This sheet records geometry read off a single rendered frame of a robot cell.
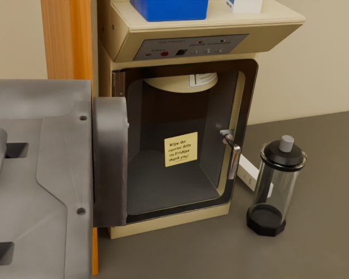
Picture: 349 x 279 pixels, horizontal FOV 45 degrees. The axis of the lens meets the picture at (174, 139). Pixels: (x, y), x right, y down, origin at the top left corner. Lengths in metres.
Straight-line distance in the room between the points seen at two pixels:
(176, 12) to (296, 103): 1.07
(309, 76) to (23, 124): 1.51
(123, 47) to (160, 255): 0.53
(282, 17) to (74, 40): 0.35
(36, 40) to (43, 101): 1.02
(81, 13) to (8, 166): 0.50
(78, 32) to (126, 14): 0.08
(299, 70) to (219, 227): 0.73
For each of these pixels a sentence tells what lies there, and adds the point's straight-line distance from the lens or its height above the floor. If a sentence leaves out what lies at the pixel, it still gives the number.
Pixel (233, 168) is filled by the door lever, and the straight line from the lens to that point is 0.96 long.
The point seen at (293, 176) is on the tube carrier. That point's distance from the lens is 1.02.
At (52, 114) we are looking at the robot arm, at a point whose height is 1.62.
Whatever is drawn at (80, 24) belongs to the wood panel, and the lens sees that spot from 0.66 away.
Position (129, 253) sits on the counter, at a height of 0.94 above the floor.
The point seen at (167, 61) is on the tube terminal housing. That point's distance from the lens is 0.83.
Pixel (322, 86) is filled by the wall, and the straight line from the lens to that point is 1.71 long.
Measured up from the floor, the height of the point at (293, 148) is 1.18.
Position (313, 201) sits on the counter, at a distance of 1.28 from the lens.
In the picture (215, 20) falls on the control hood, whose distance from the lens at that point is 0.71.
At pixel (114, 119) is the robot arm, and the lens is 0.20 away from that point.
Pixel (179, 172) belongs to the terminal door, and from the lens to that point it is 0.97.
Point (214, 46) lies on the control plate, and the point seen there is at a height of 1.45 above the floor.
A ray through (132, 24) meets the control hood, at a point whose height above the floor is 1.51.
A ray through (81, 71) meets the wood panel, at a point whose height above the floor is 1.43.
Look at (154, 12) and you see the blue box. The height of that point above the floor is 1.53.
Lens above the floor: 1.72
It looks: 33 degrees down
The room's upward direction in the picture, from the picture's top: 6 degrees clockwise
